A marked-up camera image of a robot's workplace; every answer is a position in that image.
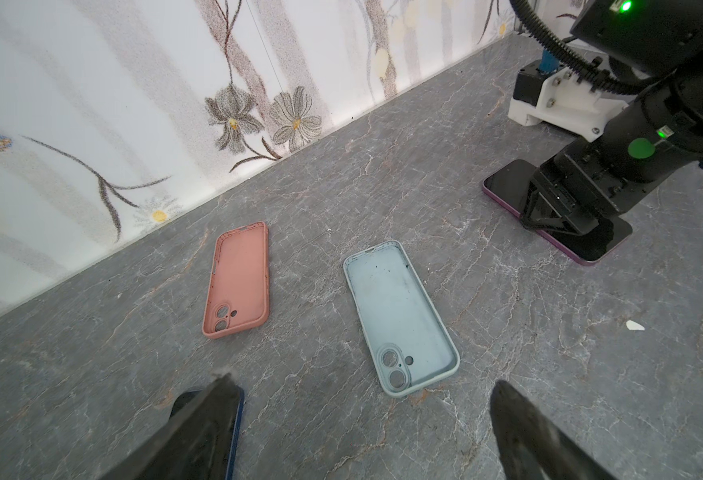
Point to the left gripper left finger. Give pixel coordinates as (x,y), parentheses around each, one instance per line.
(155,458)

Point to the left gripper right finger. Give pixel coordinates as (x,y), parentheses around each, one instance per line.
(531,446)

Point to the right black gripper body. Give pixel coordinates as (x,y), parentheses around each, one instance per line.
(601,181)

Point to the blue-edged black phone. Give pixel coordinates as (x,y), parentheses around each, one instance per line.
(207,450)

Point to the purple-edged black phone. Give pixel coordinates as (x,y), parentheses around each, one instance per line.
(542,206)

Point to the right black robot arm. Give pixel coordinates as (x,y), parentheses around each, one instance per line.
(655,51)

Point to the pink phone case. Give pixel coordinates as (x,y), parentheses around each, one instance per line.
(239,288)

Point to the light blue phone case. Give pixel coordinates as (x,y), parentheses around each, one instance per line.
(409,344)

